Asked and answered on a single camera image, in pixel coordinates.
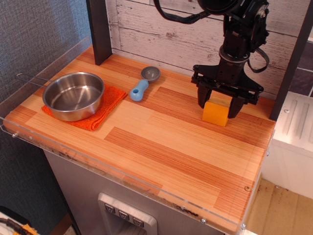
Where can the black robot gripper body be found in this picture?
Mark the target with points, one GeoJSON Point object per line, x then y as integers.
{"type": "Point", "coordinates": [229, 78]}

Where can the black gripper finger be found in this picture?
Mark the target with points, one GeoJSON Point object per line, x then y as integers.
{"type": "Point", "coordinates": [204, 93]}
{"type": "Point", "coordinates": [235, 106]}

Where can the yellow cheese wedge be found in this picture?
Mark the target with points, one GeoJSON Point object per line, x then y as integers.
{"type": "Point", "coordinates": [216, 111]}

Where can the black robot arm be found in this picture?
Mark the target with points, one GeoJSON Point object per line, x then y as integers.
{"type": "Point", "coordinates": [244, 33]}

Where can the black orange object corner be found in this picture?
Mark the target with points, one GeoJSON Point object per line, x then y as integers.
{"type": "Point", "coordinates": [11, 223]}

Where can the blue grey toy scoop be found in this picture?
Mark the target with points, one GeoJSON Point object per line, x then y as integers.
{"type": "Point", "coordinates": [148, 75]}

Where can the white toy sink unit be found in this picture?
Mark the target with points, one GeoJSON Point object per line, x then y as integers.
{"type": "Point", "coordinates": [289, 159]}

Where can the orange knitted cloth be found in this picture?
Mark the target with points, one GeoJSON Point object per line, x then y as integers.
{"type": "Point", "coordinates": [110, 99]}

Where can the stainless steel pot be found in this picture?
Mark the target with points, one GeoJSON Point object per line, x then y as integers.
{"type": "Point", "coordinates": [74, 96]}

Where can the silver dispenser button panel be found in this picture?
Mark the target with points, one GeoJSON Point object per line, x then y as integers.
{"type": "Point", "coordinates": [122, 219]}

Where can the grey toy fridge cabinet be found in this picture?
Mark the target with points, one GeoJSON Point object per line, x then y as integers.
{"type": "Point", "coordinates": [81, 186]}

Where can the clear acrylic table guard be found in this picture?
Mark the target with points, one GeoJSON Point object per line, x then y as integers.
{"type": "Point", "coordinates": [161, 148]}

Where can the dark right shelf post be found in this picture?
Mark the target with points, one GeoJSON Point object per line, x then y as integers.
{"type": "Point", "coordinates": [293, 63]}

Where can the dark shelf post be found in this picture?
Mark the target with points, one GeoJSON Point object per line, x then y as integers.
{"type": "Point", "coordinates": [99, 28]}
{"type": "Point", "coordinates": [293, 63]}

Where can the dark left shelf post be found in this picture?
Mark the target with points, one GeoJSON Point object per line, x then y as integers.
{"type": "Point", "coordinates": [99, 28]}

